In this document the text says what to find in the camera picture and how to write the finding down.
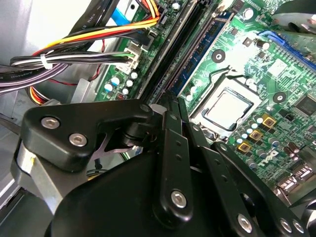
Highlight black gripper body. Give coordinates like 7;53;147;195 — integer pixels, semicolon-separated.
45;149;232;237

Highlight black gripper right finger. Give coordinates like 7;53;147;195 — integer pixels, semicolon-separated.
178;97;311;237

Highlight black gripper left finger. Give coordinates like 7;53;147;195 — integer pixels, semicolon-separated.
11;92;195;222

